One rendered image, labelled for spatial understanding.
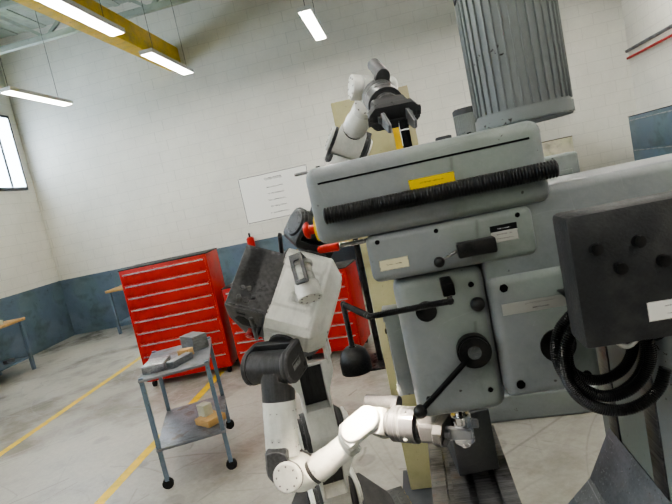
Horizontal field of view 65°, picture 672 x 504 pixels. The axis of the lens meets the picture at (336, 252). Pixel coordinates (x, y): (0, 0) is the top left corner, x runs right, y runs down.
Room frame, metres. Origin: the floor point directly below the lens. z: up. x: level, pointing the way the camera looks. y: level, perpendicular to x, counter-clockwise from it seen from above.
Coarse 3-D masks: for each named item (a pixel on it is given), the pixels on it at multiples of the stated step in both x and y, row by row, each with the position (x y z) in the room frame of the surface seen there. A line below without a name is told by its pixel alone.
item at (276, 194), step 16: (256, 176) 10.50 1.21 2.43; (272, 176) 10.45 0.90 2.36; (288, 176) 10.41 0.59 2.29; (304, 176) 10.36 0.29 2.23; (256, 192) 10.51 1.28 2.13; (272, 192) 10.46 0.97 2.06; (288, 192) 10.42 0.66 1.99; (304, 192) 10.37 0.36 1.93; (256, 208) 10.52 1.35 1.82; (272, 208) 10.48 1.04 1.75; (288, 208) 10.43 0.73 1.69; (304, 208) 10.38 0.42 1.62
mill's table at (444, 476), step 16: (432, 448) 1.66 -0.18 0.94; (496, 448) 1.58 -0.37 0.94; (432, 464) 1.57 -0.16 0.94; (448, 464) 1.57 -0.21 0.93; (432, 480) 1.48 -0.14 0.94; (448, 480) 1.49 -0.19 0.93; (464, 480) 1.45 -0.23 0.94; (480, 480) 1.43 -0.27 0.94; (496, 480) 1.43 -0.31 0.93; (512, 480) 1.40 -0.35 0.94; (448, 496) 1.40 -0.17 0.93; (464, 496) 1.37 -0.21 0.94; (480, 496) 1.36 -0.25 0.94; (496, 496) 1.36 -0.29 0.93; (512, 496) 1.33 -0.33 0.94
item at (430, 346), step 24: (408, 288) 1.09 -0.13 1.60; (432, 288) 1.08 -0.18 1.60; (456, 288) 1.08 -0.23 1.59; (480, 288) 1.07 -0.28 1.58; (408, 312) 1.09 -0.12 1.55; (432, 312) 1.08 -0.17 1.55; (456, 312) 1.08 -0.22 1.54; (480, 312) 1.07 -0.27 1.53; (408, 336) 1.10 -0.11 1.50; (432, 336) 1.09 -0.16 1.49; (456, 336) 1.08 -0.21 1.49; (408, 360) 1.11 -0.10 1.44; (432, 360) 1.09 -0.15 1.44; (456, 360) 1.08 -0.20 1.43; (432, 384) 1.09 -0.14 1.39; (456, 384) 1.08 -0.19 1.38; (480, 384) 1.07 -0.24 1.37; (432, 408) 1.09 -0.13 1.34; (456, 408) 1.09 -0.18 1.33; (480, 408) 1.09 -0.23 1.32
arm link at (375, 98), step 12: (384, 84) 1.31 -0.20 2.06; (372, 96) 1.30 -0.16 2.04; (384, 96) 1.28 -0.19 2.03; (396, 96) 1.28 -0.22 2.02; (372, 108) 1.24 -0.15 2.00; (384, 108) 1.23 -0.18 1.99; (396, 108) 1.24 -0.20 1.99; (420, 108) 1.25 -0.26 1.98; (372, 120) 1.24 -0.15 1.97; (396, 120) 1.25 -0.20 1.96
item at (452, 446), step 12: (480, 420) 1.47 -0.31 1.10; (480, 432) 1.47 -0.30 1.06; (492, 432) 1.47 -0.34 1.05; (456, 444) 1.47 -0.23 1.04; (480, 444) 1.47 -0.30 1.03; (492, 444) 1.47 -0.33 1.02; (456, 456) 1.47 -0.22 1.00; (468, 456) 1.47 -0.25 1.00; (480, 456) 1.47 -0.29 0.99; (492, 456) 1.47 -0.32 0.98; (468, 468) 1.47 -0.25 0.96; (480, 468) 1.47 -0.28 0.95; (492, 468) 1.47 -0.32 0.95
